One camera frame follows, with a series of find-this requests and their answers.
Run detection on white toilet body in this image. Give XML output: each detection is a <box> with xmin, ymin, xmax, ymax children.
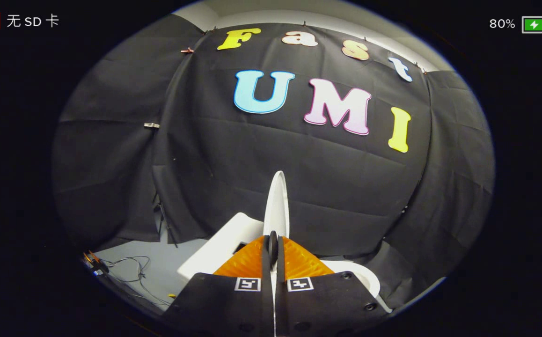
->
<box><xmin>177</xmin><ymin>212</ymin><xmax>393</xmax><ymax>314</ymax></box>

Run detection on black floor cables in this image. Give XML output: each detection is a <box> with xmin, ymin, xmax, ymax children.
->
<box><xmin>83</xmin><ymin>251</ymin><xmax>174</xmax><ymax>308</ymax></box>

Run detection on black toilet lid pull tab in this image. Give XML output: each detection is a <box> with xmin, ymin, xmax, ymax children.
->
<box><xmin>269</xmin><ymin>231</ymin><xmax>279</xmax><ymax>270</ymax></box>

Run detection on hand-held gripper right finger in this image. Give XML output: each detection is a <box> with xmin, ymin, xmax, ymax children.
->
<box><xmin>276</xmin><ymin>235</ymin><xmax>393</xmax><ymax>337</ymax></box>

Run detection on black backdrop cloth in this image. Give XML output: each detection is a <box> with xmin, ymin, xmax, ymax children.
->
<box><xmin>52</xmin><ymin>14</ymin><xmax>495</xmax><ymax>309</ymax></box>

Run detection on white toilet lid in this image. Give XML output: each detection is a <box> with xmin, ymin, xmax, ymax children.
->
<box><xmin>263</xmin><ymin>171</ymin><xmax>291</xmax><ymax>240</ymax></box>

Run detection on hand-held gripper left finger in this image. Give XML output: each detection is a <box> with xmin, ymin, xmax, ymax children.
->
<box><xmin>161</xmin><ymin>235</ymin><xmax>276</xmax><ymax>337</ymax></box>

